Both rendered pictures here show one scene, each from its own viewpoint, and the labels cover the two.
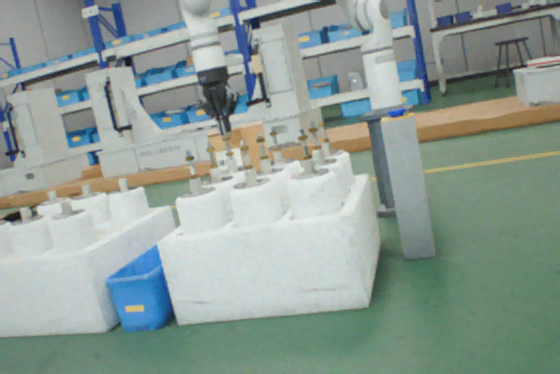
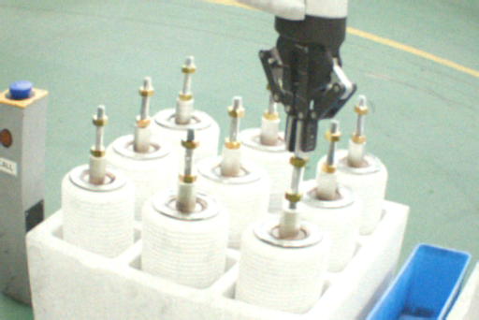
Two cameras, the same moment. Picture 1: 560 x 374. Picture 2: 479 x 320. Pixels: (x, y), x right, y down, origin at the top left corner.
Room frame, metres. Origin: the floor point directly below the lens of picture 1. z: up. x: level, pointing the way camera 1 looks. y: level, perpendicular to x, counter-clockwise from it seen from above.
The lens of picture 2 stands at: (2.37, 0.14, 0.74)
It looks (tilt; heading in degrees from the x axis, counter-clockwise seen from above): 22 degrees down; 185
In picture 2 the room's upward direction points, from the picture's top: 6 degrees clockwise
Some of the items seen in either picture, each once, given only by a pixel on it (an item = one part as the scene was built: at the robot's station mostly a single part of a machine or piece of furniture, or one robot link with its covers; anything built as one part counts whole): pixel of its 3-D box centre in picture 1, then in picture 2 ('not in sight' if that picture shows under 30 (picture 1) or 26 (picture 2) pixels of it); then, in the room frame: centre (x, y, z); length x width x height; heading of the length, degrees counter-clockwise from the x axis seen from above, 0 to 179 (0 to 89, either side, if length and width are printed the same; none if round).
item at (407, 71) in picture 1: (398, 72); not in sight; (5.85, -1.47, 0.36); 0.50 x 0.38 x 0.21; 160
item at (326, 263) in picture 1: (282, 242); (218, 288); (1.19, 0.02, 0.09); 0.39 x 0.39 x 0.18; 74
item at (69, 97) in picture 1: (77, 96); not in sight; (7.23, 2.33, 0.90); 0.50 x 0.38 x 0.21; 161
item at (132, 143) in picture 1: (201, 101); not in sight; (3.74, 0.40, 0.45); 1.45 x 0.57 x 0.74; 70
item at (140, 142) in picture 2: (318, 157); (141, 138); (1.16, -0.09, 0.26); 0.02 x 0.02 x 0.03
